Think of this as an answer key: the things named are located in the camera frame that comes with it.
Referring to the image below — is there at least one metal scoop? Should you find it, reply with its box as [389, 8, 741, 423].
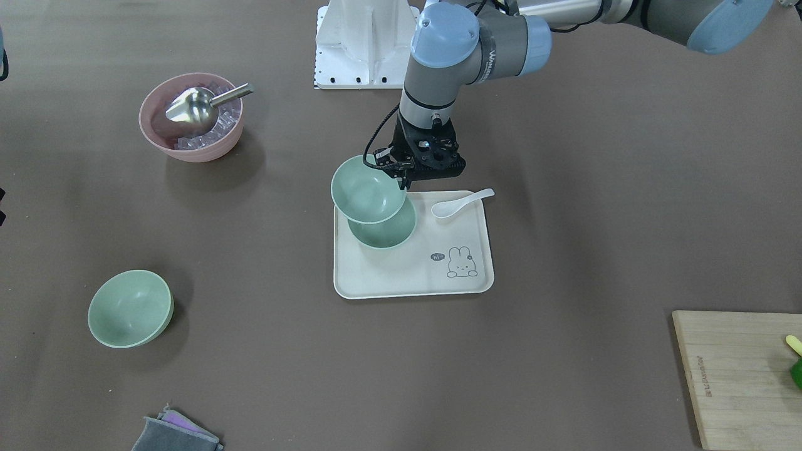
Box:
[164, 83, 254, 138]

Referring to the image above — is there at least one pink bowl with ice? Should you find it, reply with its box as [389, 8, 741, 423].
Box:
[138, 72, 253, 163]

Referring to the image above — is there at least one green bowl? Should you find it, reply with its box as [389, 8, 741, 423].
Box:
[330, 155, 407, 224]
[88, 269, 174, 349]
[348, 197, 417, 249]

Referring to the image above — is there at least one yellow plastic knife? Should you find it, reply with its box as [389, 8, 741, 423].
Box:
[784, 334, 802, 357]

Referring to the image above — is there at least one green lime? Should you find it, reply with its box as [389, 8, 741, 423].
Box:
[789, 358, 802, 390]

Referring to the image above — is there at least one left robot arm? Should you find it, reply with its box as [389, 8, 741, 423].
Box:
[363, 1, 773, 190]

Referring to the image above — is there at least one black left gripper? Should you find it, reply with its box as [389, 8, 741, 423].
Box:
[373, 117, 466, 190]

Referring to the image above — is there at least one bamboo cutting board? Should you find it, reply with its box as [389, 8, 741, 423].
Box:
[671, 310, 801, 450]

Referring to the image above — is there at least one white ceramic spoon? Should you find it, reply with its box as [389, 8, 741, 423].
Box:
[430, 188, 495, 218]

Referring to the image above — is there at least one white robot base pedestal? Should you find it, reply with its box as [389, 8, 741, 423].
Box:
[313, 1, 420, 90]

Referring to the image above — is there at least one grey folded cloth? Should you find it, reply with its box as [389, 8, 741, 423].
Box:
[132, 405, 224, 450]

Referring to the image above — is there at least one green bowl on tray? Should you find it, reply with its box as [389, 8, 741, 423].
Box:
[348, 197, 417, 249]

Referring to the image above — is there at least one cream serving tray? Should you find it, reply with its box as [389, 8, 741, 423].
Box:
[333, 190, 495, 299]

